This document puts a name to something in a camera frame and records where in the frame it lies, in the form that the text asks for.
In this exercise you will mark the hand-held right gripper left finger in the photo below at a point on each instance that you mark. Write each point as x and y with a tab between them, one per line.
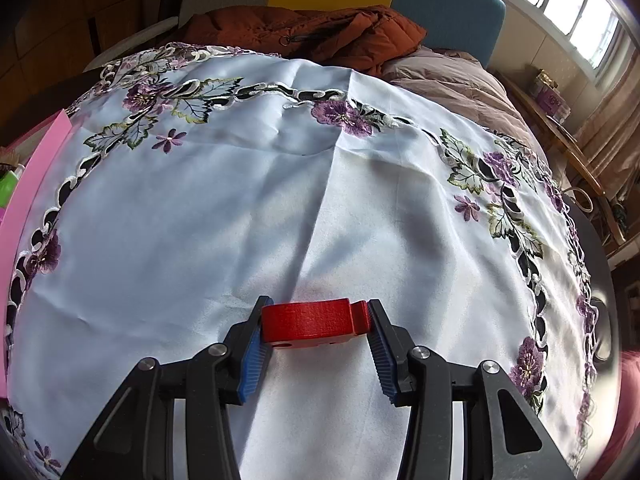
252	360

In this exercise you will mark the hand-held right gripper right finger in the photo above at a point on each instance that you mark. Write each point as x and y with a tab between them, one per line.
382	360

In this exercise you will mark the red plastic block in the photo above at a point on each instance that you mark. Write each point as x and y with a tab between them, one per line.
310	322

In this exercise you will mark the pink cardboard box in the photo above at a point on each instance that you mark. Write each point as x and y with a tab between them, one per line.
35	180

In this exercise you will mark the white embroidered floral tablecloth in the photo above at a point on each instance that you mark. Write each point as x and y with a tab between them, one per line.
300	185

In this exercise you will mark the person's red clothing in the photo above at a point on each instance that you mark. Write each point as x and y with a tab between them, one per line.
620	410

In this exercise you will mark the wooden side shelf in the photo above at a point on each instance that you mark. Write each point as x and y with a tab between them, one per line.
575	155

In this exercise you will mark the purple gift box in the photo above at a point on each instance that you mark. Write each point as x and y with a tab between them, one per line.
552	100

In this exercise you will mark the beige curtain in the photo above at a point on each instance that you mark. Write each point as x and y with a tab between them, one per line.
620	135

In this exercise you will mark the rust-red quilted jacket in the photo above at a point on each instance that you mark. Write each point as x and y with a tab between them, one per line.
300	30

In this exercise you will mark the grey yellow blue sofa back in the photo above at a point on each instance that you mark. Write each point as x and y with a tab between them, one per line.
450	5

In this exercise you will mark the wooden wardrobe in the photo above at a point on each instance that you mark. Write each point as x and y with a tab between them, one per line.
75	10

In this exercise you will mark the window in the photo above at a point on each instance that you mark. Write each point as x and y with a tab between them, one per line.
565	5

